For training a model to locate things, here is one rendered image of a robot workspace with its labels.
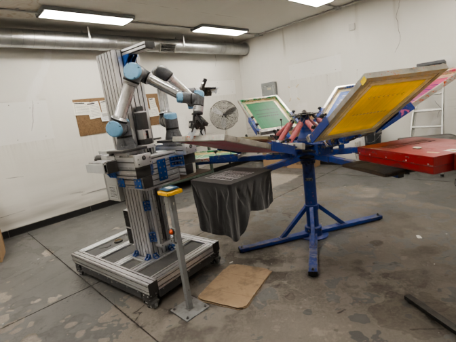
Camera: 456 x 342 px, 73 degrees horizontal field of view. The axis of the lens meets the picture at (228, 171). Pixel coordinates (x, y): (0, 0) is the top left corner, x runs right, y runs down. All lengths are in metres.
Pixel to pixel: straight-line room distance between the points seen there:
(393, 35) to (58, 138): 5.84
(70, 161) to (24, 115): 0.95
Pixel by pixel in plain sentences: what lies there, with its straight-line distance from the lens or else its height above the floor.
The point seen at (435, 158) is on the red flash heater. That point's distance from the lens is 1.82.
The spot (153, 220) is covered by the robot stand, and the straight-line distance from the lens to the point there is 2.87.
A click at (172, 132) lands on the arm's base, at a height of 1.32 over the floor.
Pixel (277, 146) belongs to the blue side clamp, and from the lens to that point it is 2.39.
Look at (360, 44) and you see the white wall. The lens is 6.60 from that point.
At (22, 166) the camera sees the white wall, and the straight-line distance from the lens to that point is 5.64.
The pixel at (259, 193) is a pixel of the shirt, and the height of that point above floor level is 0.80.
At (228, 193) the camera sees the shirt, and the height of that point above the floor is 0.89.
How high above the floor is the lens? 1.46
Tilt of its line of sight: 11 degrees down
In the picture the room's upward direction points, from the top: 8 degrees counter-clockwise
